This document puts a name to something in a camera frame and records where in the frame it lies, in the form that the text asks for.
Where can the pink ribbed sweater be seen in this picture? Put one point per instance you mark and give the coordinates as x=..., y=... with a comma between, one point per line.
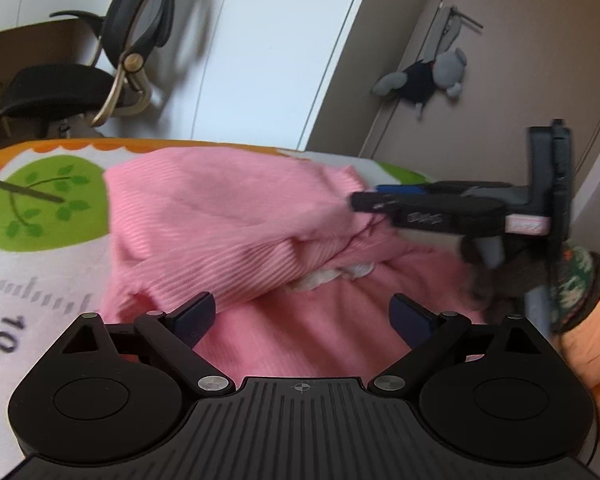
x=260, y=240

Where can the person's right forearm orange sleeve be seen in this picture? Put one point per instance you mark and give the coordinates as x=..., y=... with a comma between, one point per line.
x=595, y=340

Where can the white wardrobe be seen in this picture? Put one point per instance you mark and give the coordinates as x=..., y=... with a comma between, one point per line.
x=280, y=55

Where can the grey plush rabbit toy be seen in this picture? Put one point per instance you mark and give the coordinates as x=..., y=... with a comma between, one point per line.
x=430, y=75

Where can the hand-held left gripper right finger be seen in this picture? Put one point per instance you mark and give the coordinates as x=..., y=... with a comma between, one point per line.
x=409, y=321

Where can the beige door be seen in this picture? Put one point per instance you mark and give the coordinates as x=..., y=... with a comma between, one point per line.
x=505, y=60

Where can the printed tree play mat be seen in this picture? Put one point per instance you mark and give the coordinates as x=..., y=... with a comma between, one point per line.
x=35, y=240

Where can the black office chair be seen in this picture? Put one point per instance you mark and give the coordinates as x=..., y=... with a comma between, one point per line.
x=60, y=85

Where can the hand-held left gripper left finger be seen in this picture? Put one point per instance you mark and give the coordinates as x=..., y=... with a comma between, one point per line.
x=196, y=316

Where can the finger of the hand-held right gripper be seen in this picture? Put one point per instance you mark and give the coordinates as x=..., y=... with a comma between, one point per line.
x=430, y=215
x=405, y=189

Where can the white curved desk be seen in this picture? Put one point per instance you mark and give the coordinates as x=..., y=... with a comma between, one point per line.
x=25, y=0

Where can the person's right hand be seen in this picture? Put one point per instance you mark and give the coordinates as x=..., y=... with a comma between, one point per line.
x=515, y=275

